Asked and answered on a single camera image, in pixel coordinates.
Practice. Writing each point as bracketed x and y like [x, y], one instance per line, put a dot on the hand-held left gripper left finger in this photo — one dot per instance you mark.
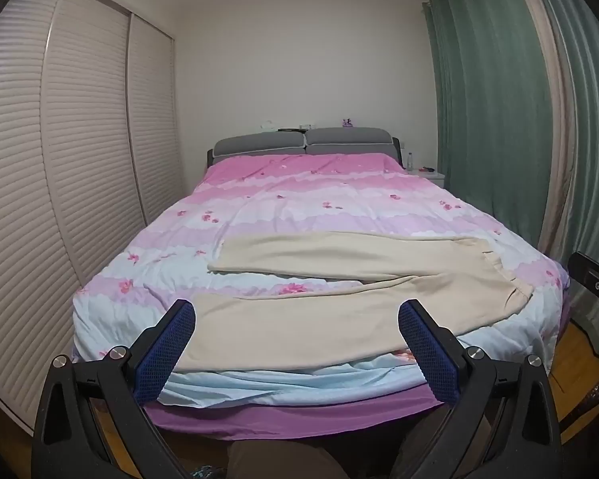
[165, 354]

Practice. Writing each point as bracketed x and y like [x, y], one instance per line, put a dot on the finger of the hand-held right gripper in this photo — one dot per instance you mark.
[591, 279]

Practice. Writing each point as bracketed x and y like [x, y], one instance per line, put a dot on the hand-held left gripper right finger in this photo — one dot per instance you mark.
[429, 354]

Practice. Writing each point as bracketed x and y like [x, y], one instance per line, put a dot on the beige pants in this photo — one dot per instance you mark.
[329, 319]

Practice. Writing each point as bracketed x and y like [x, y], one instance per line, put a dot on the beige curtain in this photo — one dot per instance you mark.
[559, 134]

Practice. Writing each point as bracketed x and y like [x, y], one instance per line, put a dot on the green curtain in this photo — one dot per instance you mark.
[484, 110]
[596, 110]

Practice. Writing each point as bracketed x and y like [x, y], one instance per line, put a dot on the white nightstand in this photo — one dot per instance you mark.
[432, 177]

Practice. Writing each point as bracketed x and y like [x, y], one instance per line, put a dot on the pink floral quilt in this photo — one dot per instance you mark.
[329, 194]

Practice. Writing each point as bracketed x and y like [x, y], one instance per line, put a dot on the clear bottle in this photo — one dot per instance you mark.
[409, 160]

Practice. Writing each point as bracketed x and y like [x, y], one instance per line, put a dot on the grey headboard cushion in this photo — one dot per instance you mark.
[257, 145]
[349, 140]

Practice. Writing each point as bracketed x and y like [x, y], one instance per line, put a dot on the white louvered wardrobe door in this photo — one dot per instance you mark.
[10, 184]
[90, 134]
[154, 124]

